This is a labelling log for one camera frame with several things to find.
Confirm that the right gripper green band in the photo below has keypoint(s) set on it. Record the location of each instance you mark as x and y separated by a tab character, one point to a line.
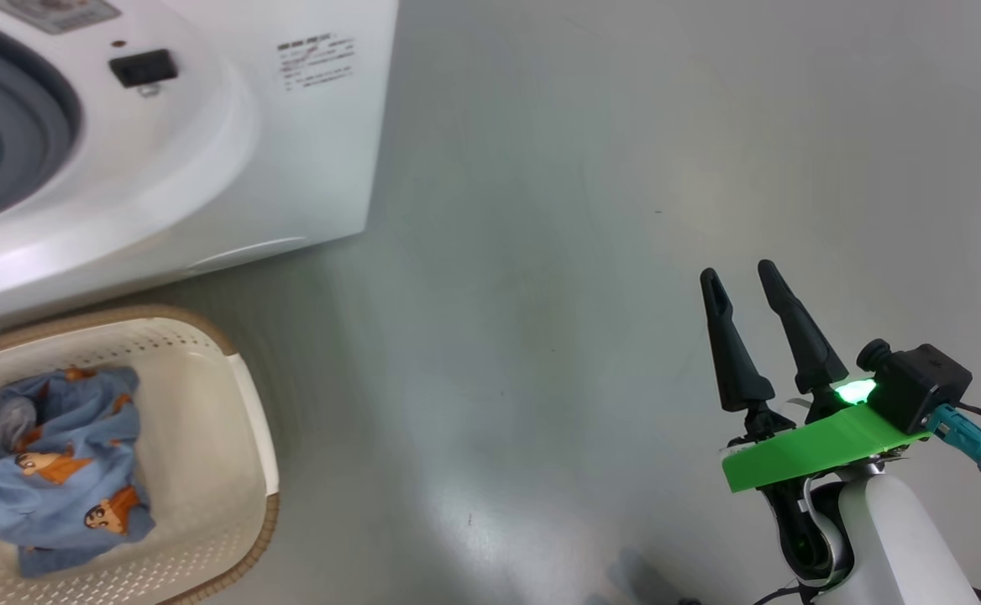
826	449

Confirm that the blue cartoon print garment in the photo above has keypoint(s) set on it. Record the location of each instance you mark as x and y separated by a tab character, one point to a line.
62	504

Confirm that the white front-load washing machine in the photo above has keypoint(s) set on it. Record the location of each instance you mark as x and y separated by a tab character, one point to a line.
230	160

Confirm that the black door latch socket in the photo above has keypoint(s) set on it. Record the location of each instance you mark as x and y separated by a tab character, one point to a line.
143	67

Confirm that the grey rubber door gasket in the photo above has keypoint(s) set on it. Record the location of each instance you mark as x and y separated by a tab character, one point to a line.
37	143

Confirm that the round white filter cover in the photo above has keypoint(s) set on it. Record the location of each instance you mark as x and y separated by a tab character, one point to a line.
247	252

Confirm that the cream perforated laundry basket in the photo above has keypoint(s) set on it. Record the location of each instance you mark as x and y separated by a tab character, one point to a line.
213	470

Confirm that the grey warning sticker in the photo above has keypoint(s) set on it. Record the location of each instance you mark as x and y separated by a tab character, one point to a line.
54	13

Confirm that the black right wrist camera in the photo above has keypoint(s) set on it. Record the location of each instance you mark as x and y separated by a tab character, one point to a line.
919	382

